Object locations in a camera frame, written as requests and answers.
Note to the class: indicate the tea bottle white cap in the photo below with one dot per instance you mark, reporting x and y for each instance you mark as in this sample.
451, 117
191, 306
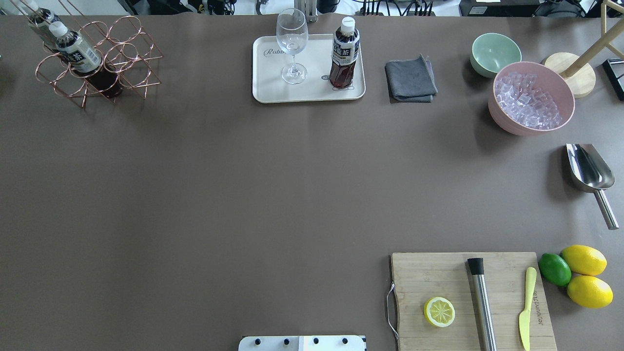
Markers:
345, 52

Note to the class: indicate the copper wire bottle basket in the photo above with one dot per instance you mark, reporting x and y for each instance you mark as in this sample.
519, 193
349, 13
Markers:
124, 44

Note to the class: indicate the tea bottle middle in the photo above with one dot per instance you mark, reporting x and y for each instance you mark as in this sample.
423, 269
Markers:
85, 61

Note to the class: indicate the tea bottle rear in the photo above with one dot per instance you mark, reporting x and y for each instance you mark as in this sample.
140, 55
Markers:
40, 19

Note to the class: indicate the cream serving tray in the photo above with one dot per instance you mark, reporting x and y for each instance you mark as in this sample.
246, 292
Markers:
268, 86

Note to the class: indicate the grey folded cloth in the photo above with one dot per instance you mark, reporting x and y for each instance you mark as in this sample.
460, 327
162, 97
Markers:
411, 80

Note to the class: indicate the clear wine glass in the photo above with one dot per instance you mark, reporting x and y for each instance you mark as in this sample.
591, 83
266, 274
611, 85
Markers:
292, 36

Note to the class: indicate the half lemon slice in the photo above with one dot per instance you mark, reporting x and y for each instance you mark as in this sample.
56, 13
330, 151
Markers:
439, 312

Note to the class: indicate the wooden cutting board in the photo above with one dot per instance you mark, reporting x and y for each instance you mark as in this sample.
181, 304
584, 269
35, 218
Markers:
420, 276

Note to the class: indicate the mint green bowl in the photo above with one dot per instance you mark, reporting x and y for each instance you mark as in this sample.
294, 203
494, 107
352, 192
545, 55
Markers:
491, 52

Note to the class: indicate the pink bowl with ice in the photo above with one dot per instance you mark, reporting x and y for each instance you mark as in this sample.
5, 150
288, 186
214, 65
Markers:
528, 99

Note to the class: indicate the steel muddler black tip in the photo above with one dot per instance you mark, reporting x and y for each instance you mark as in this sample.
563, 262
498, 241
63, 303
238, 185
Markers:
477, 272

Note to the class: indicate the yellow plastic knife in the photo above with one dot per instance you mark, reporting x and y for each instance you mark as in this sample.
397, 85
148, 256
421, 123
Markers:
525, 315

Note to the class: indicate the green lime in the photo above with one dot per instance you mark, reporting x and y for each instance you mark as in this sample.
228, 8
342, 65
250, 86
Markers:
555, 269

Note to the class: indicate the metal ice scoop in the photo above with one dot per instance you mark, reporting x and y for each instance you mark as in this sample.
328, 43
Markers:
591, 174

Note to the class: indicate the wooden stand round base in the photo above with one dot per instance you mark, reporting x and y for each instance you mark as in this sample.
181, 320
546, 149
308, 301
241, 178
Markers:
576, 70

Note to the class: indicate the yellow lemon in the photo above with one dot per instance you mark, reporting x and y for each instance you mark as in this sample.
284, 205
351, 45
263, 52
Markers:
590, 292
584, 260

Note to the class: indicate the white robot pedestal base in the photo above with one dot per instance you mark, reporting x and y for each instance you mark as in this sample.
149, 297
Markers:
303, 343

